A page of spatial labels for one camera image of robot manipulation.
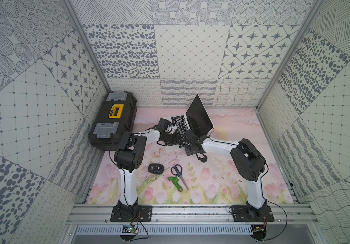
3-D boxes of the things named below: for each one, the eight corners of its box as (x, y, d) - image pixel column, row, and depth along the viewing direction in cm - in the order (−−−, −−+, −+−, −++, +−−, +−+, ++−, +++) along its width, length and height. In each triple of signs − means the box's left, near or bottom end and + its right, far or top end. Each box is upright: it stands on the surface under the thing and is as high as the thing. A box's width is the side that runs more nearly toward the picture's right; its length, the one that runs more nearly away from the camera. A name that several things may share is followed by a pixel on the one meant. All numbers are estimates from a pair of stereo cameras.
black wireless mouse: (148, 174, 89) (147, 172, 86) (149, 166, 92) (148, 163, 89) (163, 174, 89) (162, 172, 86) (164, 166, 92) (163, 163, 89)
